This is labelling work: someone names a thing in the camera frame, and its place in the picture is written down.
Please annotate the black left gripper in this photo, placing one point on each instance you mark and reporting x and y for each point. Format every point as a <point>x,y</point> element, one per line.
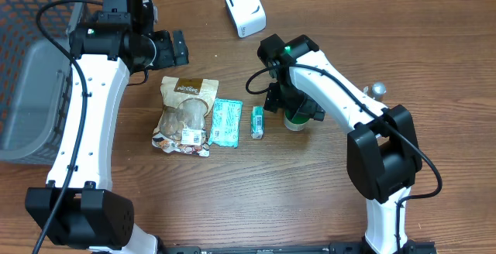
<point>163,58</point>

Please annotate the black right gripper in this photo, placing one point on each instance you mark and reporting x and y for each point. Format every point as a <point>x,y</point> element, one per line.
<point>280,102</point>

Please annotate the green white can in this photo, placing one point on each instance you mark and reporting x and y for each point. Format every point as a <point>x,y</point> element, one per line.
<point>295,124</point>

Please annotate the teal white tissue pack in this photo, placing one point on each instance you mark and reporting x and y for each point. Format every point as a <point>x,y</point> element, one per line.
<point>257,122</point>

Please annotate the mint green tissue pack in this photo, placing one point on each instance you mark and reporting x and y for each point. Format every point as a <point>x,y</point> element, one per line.
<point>225,123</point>

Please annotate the brown white snack bag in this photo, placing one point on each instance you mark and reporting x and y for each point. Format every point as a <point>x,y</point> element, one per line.
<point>182,126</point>

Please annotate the yellow drink bottle grey cap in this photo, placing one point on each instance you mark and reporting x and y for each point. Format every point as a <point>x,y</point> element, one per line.
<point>376,91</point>

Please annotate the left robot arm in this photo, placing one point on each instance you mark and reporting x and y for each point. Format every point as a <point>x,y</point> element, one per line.
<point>77,207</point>

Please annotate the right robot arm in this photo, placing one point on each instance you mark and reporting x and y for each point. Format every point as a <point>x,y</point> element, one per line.
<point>381,157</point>

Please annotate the white barcode scanner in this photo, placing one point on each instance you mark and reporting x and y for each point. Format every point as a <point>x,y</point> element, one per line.
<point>248,16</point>

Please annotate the dark grey plastic basket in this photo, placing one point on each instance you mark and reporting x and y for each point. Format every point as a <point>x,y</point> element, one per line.
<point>35,78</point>

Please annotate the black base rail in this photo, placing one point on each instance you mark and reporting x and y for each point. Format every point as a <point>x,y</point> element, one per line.
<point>332,248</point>

